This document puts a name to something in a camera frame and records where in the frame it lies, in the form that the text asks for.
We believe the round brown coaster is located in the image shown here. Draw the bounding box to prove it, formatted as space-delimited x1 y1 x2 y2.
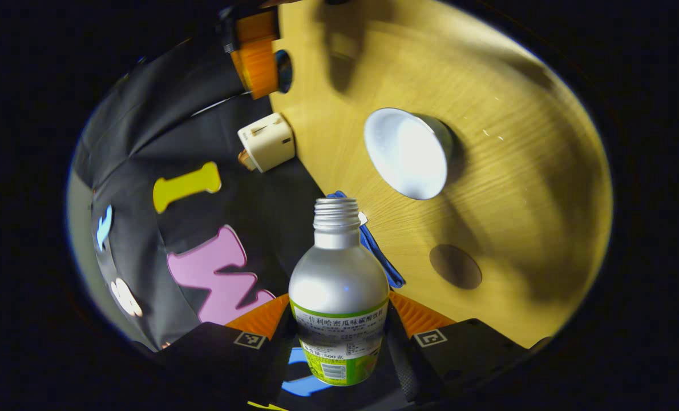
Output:
429 244 483 290

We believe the black backdrop cloth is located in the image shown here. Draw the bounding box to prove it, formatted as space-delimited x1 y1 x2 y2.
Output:
68 29 332 411

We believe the teal teacup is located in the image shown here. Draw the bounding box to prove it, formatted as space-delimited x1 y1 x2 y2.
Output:
363 108 454 200

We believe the silver green water bottle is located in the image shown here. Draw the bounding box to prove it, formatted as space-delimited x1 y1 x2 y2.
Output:
288 198 390 387

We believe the folded blue towel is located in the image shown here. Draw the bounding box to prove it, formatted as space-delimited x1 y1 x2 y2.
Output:
326 191 406 289

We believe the white cable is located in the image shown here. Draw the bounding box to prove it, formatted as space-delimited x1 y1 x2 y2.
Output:
190 93 244 118

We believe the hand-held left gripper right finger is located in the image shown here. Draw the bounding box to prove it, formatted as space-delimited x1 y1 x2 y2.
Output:
385 290 552 411

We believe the cream toaster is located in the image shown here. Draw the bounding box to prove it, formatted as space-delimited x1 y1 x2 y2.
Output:
237 112 296 174

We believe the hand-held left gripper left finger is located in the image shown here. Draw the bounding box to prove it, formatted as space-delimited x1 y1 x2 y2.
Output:
156 294 296 411

